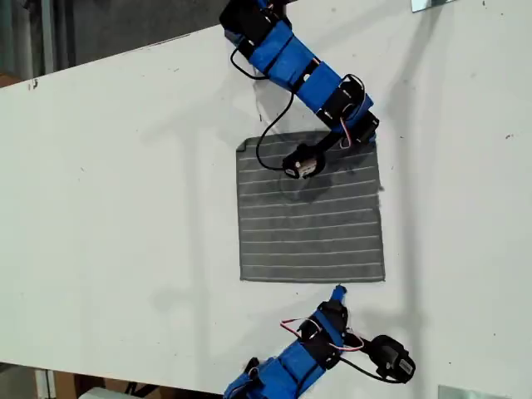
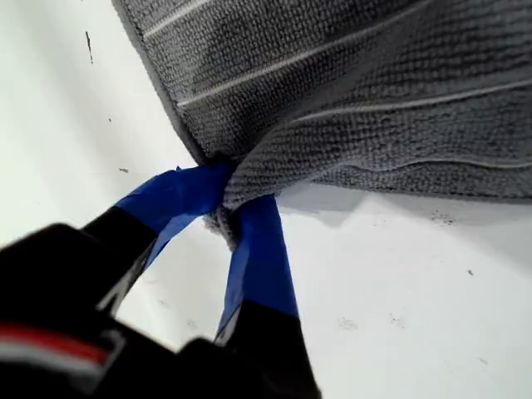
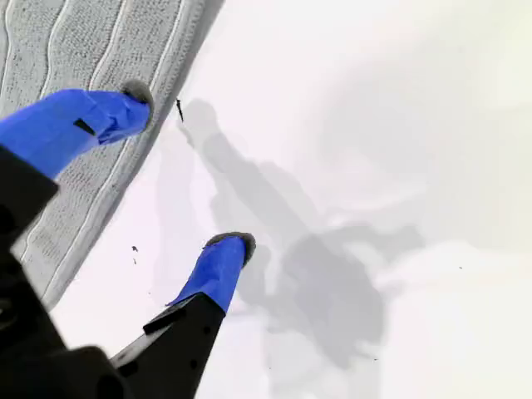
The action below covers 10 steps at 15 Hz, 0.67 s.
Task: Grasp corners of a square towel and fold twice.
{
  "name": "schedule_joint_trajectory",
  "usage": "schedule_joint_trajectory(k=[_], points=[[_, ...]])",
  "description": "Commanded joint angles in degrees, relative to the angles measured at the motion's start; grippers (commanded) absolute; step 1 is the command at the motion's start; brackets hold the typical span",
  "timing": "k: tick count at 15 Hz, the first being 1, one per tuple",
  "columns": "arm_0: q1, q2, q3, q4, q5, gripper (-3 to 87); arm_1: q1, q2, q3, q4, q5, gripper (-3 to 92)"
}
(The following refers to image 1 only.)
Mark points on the grey striped square towel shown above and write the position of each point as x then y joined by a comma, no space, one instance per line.
311,232

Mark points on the white plastic container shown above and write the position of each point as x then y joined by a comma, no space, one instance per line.
99,393

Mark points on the white table leg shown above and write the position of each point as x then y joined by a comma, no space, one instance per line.
45,384

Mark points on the black camera stalk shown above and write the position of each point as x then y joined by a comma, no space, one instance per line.
328,141
357,343

